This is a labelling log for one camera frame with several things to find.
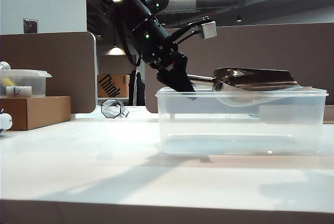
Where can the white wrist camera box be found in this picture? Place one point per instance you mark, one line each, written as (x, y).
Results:
(208, 29)

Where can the clear plastic water bottle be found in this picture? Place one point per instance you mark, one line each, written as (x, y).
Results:
(4, 65)

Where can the metal ice scoop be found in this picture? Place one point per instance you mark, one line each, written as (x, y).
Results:
(255, 77)

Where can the wide brown partition panel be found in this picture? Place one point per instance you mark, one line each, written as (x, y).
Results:
(261, 49)

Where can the hanging dark jacket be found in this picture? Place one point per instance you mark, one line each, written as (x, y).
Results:
(138, 88)

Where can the brown partition panel rounded corner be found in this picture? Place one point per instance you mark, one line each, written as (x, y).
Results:
(65, 64)

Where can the round clear plastic container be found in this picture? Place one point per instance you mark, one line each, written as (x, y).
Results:
(36, 83)

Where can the rectangular transparent plastic container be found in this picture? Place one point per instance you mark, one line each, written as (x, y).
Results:
(240, 130)

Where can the small white labelled bottle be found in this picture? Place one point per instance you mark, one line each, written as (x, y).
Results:
(19, 91)

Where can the white black RC transmitter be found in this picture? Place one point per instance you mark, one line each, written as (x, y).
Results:
(4, 120)

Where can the brown cardboard box with label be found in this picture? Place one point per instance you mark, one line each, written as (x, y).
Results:
(34, 113)

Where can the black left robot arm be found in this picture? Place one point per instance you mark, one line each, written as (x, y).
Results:
(146, 15)

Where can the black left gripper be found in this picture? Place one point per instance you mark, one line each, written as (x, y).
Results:
(163, 58)

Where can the octagonal clear glass cup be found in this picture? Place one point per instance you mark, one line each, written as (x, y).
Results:
(111, 108)

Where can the cardboard box with Think print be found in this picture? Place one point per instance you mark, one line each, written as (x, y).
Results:
(112, 85)

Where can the round pendant lamp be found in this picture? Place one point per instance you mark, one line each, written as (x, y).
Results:
(115, 51)

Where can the metal wall plate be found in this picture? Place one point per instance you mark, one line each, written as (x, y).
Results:
(30, 25)

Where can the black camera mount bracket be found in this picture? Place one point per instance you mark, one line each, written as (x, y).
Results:
(185, 32)

